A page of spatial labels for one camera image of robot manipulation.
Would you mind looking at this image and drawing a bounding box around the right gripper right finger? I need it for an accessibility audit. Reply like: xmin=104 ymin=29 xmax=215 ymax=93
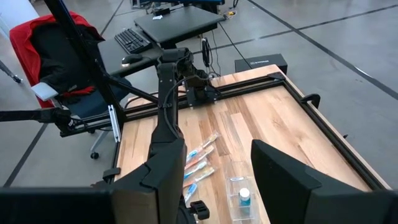
xmin=250 ymin=139 xmax=323 ymax=224

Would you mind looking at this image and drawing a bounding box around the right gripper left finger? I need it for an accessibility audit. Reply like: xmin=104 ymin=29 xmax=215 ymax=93
xmin=111 ymin=138 xmax=188 ymax=224

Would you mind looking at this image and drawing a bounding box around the orange toothbrush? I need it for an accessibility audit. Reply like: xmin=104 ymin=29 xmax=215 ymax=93
xmin=182 ymin=166 xmax=216 ymax=189
xmin=184 ymin=145 xmax=216 ymax=171

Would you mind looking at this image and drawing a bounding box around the clear acrylic organizer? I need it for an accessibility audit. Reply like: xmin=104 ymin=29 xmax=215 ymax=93
xmin=225 ymin=175 xmax=262 ymax=224

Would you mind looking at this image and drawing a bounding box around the teal mouthwash bottle white cap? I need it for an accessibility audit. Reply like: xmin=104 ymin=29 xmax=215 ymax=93
xmin=238 ymin=187 xmax=252 ymax=215

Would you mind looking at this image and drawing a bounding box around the black box white lettering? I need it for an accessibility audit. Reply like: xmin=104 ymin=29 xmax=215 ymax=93
xmin=234 ymin=52 xmax=289 ymax=75

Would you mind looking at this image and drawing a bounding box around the black computer mouse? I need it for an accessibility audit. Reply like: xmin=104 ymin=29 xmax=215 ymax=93
xmin=120 ymin=53 xmax=144 ymax=67

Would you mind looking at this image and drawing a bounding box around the black desk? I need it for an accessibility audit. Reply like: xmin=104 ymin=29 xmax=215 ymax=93
xmin=97 ymin=27 xmax=177 ymax=78

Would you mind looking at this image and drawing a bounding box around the black keyboard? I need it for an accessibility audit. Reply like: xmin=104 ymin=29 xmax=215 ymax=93
xmin=113 ymin=27 xmax=154 ymax=55

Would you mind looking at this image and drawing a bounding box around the black garment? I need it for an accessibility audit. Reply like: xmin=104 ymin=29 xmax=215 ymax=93
xmin=30 ymin=22 xmax=105 ymax=99

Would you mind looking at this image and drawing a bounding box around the small black desk device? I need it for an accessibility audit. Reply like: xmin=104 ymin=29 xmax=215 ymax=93
xmin=151 ymin=7 xmax=172 ymax=17

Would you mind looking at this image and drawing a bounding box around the office chair with red jacket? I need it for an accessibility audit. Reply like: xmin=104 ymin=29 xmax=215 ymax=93
xmin=8 ymin=11 xmax=105 ymax=109

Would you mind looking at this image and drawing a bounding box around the silver aluminium bracket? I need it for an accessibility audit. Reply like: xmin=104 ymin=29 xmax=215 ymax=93
xmin=107 ymin=104 xmax=122 ymax=144

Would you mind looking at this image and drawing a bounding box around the coiled black cable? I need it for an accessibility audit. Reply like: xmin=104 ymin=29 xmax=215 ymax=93
xmin=200 ymin=36 xmax=213 ymax=69

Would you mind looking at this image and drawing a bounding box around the black floor cable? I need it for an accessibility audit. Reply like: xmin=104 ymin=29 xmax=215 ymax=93
xmin=217 ymin=21 xmax=253 ymax=68

